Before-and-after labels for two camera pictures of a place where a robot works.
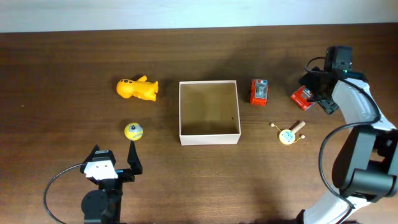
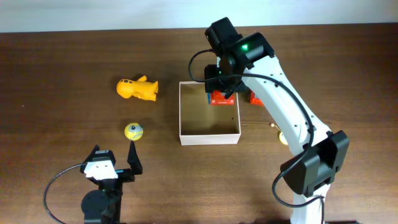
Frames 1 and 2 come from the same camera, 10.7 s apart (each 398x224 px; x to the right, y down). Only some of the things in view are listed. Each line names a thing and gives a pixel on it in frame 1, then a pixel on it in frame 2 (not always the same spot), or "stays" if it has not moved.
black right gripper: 309,79 → 239,84
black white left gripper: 135,165 stays
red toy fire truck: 301,96 → 218,98
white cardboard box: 209,112 stays
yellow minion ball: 134,131 stays
